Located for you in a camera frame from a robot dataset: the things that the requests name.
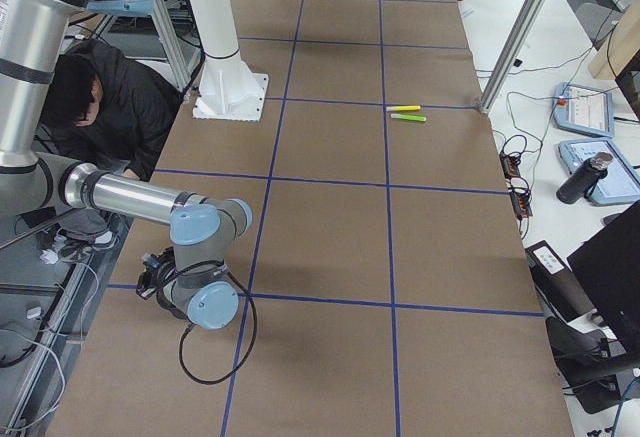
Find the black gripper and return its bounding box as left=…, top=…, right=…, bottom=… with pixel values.
left=136, top=249, right=176, bottom=302

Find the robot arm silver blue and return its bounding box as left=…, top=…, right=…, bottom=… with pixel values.
left=1, top=0, right=252, bottom=330

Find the person in black jacket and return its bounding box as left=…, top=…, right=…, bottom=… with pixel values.
left=38, top=39, right=182, bottom=263

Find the green highlighter pen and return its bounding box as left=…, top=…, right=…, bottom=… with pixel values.
left=390, top=113, right=427, bottom=123

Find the yellow highlighter pen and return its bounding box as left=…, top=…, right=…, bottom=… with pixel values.
left=385, top=105, right=421, bottom=112

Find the black orange usb hub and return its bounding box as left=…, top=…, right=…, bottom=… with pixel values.
left=499, top=152, right=533, bottom=220

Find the black box white label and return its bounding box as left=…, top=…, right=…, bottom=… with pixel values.
left=525, top=240, right=596, bottom=321

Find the black water bottle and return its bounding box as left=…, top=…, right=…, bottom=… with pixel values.
left=556, top=152, right=613, bottom=204

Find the upper teach pendant tablet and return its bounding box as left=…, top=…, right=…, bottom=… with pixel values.
left=552, top=82, right=615, bottom=138

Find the teach pendant tablet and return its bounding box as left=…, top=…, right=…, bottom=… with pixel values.
left=556, top=137, right=639, bottom=206
left=552, top=82, right=615, bottom=138

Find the black monitor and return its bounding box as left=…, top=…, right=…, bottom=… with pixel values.
left=568, top=203, right=639, bottom=352

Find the lower teach pendant tablet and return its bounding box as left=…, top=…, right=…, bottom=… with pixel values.
left=556, top=137, right=639, bottom=206

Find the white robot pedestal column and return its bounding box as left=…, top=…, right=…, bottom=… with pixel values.
left=189, top=0, right=269, bottom=122

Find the aluminium frame post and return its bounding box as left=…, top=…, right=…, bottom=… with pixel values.
left=477, top=0, right=546, bottom=114

